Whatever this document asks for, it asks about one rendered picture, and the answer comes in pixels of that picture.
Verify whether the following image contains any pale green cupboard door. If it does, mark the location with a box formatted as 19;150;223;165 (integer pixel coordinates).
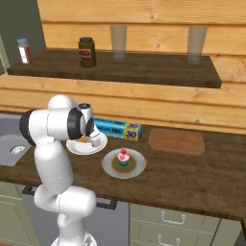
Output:
0;181;34;246
218;217;243;246

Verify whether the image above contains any spice bottle with blue cap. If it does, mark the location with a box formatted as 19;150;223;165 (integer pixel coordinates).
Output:
16;37;34;65

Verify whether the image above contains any brown wooden cutting board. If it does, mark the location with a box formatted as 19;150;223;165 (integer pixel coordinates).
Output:
147;127;207;157

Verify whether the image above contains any brown jam jar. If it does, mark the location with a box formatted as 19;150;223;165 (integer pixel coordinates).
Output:
78;37;98;69

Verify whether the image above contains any grey plate with brown centre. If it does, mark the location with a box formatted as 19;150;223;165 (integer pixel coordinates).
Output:
101;147;148;180

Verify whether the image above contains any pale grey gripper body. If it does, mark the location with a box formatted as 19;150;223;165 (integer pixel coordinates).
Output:
87;126;102;149

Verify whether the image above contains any dark wooden shelf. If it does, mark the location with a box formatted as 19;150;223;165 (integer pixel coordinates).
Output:
7;47;223;89

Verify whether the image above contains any white plate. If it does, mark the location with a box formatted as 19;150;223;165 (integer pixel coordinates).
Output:
65;131;109;157

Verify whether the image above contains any pink frosted cupcake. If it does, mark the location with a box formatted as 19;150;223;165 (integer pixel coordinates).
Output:
116;148;132;168

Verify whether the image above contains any white drawer handle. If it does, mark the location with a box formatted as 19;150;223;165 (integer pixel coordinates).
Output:
156;234;183;246
160;210;187;226

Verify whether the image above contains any grey metal sink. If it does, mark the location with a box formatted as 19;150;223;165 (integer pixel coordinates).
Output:
0;112;34;168

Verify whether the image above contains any blue foil wrap box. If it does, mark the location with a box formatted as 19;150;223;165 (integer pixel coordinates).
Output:
92;116;143;142

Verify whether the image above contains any grey dishwasher door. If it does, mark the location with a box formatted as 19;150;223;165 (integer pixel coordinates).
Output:
16;184;131;246

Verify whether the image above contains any black dishwasher handle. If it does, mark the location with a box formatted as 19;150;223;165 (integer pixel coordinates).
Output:
21;185;118;211

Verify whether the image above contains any clear drinking glass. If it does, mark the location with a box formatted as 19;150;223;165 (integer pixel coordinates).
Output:
186;25;209;64
110;24;128;62

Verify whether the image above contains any brown croissant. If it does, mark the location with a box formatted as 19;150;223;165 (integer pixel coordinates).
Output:
76;136;92;144

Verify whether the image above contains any pale green drawer front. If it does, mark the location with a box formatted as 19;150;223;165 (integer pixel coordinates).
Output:
129;221;219;246
129;203;223;233

